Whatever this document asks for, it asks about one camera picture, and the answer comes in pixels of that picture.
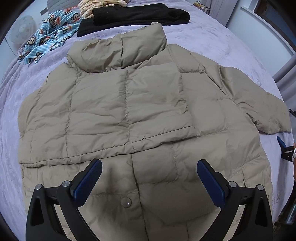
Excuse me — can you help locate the beige puffer jacket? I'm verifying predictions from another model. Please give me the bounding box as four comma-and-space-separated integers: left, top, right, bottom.
18, 23, 291, 240

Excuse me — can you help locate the person's right hand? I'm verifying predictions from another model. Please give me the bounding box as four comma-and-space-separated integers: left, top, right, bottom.
292, 142, 296, 181

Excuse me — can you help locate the white round fan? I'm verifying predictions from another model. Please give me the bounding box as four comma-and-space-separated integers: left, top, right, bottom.
10, 15, 37, 45

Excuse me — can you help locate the blue monkey print cloth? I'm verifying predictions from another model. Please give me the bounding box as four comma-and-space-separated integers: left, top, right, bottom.
18, 9, 81, 64

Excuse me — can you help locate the black folded garment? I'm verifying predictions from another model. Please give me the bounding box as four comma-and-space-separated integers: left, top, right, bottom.
77, 3, 190, 37

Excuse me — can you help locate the cream striped garment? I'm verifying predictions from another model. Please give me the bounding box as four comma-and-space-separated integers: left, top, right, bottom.
78, 0, 130, 19

